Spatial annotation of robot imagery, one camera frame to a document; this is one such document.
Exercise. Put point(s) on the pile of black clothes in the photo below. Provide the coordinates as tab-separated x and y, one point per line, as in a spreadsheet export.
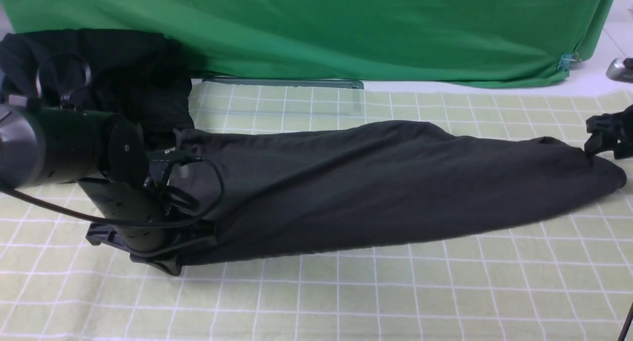
143	76

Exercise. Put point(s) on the gray long-sleeve shirt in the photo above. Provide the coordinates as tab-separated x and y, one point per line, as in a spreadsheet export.
385	183

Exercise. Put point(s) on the light green grid mat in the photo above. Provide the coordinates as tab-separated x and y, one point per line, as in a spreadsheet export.
569	279

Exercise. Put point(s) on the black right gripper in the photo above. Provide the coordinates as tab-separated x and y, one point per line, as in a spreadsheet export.
610	132

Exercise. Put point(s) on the green backdrop cloth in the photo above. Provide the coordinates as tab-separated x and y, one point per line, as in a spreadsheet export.
479	43

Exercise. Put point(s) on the blue binder clip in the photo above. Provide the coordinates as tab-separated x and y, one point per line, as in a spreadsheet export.
569	61

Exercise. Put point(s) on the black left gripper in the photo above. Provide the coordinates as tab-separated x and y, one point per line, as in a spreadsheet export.
142	227

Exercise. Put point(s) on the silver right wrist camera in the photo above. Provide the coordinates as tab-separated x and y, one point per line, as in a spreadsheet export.
621	70

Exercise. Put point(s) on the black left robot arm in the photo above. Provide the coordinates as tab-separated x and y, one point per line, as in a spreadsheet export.
104	153

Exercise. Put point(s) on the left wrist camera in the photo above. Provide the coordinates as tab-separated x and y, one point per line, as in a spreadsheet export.
163	162

